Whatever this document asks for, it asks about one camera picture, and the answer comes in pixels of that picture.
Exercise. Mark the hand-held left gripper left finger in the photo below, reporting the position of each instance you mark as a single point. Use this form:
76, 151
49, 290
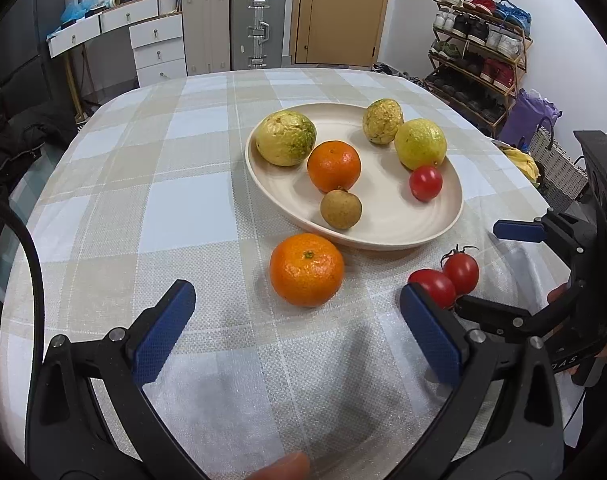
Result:
163, 331

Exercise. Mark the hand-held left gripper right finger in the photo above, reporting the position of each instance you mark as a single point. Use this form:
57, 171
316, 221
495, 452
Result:
428, 335

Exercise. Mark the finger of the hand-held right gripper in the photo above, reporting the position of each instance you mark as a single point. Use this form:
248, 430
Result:
518, 231
498, 315

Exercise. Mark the red cherry tomato with stem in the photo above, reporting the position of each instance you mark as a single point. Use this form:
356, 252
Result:
462, 270

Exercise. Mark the cream round plate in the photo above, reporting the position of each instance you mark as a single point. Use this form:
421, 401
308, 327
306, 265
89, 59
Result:
388, 225

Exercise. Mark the yellow lemon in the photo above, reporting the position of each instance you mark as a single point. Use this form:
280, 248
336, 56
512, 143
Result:
421, 143

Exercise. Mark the orange mandarin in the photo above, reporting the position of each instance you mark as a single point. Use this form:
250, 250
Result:
334, 166
307, 270

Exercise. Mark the brown longan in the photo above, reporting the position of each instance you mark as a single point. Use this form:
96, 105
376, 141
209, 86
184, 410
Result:
341, 208

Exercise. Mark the small wrinkled green-yellow passion fruit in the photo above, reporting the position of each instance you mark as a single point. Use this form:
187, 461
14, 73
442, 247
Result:
382, 121

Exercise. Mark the person's right hand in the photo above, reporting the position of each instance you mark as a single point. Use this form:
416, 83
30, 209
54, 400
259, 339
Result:
558, 294

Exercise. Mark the person's left hand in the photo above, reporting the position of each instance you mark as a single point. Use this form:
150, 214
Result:
283, 467

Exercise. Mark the woven basket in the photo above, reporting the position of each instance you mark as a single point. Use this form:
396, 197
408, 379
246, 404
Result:
558, 165

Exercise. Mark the purple bag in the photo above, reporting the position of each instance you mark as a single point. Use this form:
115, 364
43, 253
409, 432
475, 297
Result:
526, 115

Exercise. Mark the wooden shoe rack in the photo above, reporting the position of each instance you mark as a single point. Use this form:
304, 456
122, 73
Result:
523, 67

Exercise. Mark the shoes on floor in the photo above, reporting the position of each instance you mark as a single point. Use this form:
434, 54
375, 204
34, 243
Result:
393, 72

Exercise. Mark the black jacket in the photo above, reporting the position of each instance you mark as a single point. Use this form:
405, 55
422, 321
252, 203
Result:
23, 145

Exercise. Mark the wooden door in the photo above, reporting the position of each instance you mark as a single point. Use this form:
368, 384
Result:
343, 15

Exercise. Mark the white drawer cabinet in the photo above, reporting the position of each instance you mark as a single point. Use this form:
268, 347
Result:
158, 50

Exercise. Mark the beige suitcase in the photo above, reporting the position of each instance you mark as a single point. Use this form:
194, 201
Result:
206, 30

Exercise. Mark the dark grey fridge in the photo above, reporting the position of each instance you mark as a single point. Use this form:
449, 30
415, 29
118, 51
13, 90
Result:
23, 60

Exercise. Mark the white desk with drawers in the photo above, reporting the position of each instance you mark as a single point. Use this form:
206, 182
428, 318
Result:
123, 17

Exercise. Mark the silver suitcase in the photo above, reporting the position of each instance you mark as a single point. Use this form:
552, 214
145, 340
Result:
258, 25

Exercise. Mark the blue plastic bag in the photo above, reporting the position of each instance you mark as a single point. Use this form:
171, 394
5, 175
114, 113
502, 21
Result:
75, 12

